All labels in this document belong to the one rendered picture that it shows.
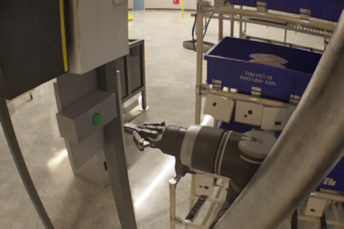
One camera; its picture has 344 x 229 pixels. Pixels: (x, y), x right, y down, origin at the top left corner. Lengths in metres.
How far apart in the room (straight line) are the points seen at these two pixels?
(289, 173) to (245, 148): 0.21
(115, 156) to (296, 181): 0.77
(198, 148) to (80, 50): 0.33
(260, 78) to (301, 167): 0.85
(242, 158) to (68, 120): 0.46
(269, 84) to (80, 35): 0.85
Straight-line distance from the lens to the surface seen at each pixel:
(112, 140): 0.97
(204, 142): 0.58
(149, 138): 0.65
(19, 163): 1.34
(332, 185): 1.27
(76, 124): 0.72
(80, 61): 0.58
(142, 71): 3.22
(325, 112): 0.32
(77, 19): 0.57
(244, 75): 1.17
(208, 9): 1.12
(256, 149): 0.55
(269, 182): 0.38
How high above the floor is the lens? 1.50
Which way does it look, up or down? 27 degrees down
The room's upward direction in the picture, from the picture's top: straight up
